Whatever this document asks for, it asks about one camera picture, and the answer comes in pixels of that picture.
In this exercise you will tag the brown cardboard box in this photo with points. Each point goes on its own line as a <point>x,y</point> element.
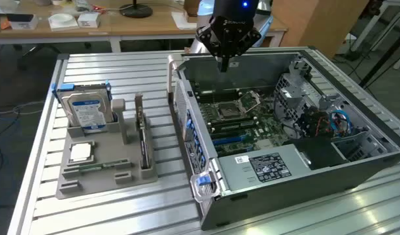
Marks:
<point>191,7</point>

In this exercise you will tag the RAM stick with white sticker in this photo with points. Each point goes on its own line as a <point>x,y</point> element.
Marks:
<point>234,124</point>

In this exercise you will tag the silver chipset heatsink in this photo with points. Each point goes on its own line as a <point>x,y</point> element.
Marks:
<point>266,143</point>

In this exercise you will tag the thin locking lever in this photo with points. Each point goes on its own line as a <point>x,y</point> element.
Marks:
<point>214,95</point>

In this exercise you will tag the green motherboard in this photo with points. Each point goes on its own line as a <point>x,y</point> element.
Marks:
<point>266,127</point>

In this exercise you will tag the silver disk bay cage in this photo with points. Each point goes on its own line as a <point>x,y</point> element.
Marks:
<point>290,93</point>

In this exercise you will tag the wooden cabinet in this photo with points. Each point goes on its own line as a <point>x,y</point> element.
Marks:
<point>318,24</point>

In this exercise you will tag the black stand leg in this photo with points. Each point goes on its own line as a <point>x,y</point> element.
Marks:
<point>383,62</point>

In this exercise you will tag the white paper pad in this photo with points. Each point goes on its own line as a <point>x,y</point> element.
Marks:
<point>182,22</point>

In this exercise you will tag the CPU socket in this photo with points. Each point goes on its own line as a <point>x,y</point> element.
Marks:
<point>230,111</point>

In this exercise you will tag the dark grey PC case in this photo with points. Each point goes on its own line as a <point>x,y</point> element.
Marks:
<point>284,191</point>

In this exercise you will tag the white carton box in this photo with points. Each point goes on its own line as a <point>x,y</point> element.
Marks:
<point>88,20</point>

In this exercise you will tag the black plastic shroud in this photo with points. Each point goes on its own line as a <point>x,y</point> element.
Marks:
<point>318,151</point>

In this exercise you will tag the grey disk bay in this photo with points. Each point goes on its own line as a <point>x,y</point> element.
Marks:
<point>356,149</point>

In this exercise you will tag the white square dish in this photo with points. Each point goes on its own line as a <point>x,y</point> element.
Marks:
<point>63,24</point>

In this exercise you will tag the hard disk in blue caddy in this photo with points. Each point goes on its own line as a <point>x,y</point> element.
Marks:
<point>85,112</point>

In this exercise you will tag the silver CPU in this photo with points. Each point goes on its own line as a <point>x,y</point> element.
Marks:
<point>80,153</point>

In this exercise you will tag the blue expansion slot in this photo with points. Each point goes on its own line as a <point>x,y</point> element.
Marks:
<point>231,140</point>

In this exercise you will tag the wooden desk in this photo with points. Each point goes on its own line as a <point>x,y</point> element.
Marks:
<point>29,33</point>

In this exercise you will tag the black lamp base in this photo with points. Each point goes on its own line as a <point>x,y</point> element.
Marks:
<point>136,12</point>

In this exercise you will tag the metal socket cover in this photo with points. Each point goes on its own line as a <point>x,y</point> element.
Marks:
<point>252,92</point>

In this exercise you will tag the grey cup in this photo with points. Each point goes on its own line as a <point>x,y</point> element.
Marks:
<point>43,2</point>

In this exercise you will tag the graphics card with metal bracket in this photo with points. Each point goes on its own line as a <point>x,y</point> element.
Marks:
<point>144,147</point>

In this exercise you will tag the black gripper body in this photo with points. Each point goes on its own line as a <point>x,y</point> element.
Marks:
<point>232,29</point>

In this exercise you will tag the blue case latch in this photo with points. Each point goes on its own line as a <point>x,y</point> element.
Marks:
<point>203,181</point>

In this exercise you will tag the orange flat object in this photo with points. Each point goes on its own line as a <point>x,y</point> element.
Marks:
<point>4,24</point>

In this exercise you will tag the grey power supply unit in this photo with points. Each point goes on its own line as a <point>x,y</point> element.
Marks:
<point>232,176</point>

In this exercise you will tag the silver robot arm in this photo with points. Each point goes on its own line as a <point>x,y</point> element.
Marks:
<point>264,27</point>

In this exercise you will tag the green RAM stick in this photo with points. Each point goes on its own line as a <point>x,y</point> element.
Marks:
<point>95,167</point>

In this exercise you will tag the white box with black top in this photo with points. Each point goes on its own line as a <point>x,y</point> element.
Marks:
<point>23,24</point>

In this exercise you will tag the grey parts rack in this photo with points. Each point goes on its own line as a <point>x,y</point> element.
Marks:
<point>108,144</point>

